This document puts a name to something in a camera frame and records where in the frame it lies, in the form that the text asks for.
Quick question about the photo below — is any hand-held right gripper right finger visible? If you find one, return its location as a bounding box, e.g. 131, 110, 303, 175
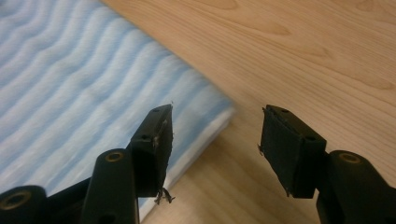
258, 104, 328, 200

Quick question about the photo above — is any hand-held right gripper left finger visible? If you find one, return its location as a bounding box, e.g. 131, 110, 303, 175
126, 104, 175, 199

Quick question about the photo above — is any blue striped towel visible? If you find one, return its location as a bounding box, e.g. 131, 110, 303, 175
0, 0, 236, 224

